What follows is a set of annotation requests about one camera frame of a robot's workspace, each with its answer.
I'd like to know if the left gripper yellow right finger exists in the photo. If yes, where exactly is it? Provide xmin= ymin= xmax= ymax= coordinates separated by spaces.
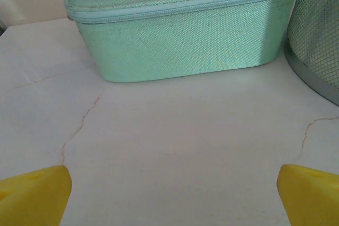
xmin=276 ymin=164 xmax=339 ymax=226

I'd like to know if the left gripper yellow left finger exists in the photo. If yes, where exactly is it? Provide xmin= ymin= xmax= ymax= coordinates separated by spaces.
xmin=0 ymin=165 xmax=73 ymax=226

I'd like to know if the translucent green plastic bucket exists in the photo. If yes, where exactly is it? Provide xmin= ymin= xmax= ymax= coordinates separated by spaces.
xmin=283 ymin=0 xmax=339 ymax=106

